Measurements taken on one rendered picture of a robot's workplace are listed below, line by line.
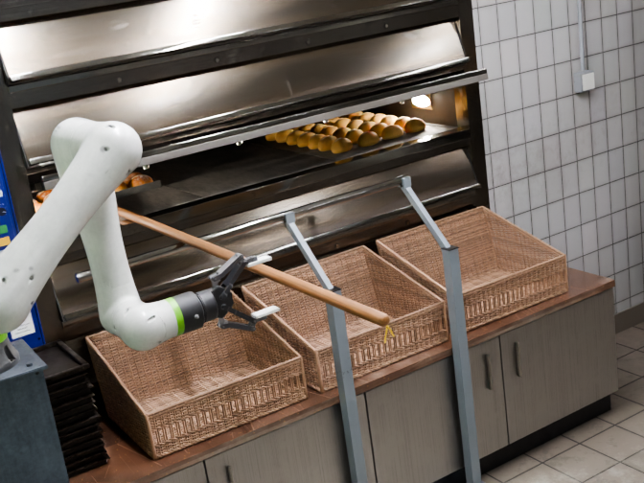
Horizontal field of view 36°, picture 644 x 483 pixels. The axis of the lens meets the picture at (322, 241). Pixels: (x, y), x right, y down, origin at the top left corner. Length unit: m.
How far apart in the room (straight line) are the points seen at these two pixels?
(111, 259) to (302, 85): 1.45
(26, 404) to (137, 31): 1.48
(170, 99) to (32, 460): 1.50
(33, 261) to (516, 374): 2.16
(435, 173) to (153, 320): 1.99
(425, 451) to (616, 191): 1.79
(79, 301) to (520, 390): 1.65
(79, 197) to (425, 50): 2.12
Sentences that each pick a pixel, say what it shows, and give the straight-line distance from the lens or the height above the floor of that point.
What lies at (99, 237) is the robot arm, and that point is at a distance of 2.36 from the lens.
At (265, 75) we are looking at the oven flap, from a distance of 3.57.
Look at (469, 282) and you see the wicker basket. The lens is 4.08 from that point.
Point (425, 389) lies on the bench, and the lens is 3.50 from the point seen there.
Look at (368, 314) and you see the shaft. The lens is 2.22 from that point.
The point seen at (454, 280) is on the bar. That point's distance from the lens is 3.39.
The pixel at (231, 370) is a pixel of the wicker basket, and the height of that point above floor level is 0.59.
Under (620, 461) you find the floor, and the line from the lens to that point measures 3.94.
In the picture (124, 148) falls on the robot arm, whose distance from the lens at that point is 2.15.
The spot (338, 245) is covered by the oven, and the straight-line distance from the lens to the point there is 3.80.
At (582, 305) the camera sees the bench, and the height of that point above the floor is 0.53.
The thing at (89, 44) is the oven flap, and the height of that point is 1.78.
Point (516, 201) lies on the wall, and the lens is 4.35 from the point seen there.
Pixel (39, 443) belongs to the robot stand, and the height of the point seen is 1.03.
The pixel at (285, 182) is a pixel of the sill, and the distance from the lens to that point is 3.63.
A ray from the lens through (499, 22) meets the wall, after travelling 4.20.
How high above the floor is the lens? 2.01
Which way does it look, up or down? 17 degrees down
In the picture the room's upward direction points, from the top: 8 degrees counter-clockwise
